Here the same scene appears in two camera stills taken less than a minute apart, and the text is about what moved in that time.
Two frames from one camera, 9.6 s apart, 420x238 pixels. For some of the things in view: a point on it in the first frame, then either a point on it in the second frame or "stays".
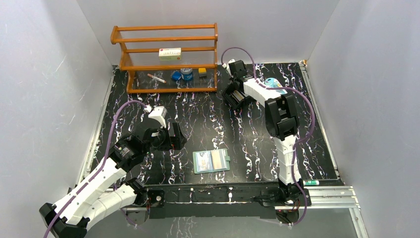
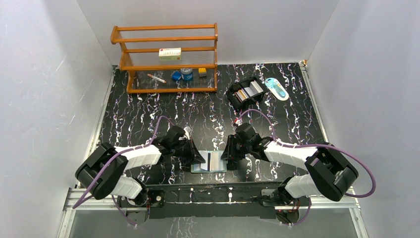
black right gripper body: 233,78 to 242,148
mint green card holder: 211,161 stays
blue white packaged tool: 271,83 stays
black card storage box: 236,98 stays
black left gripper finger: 179,139 to 195,156
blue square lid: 176,75 stays
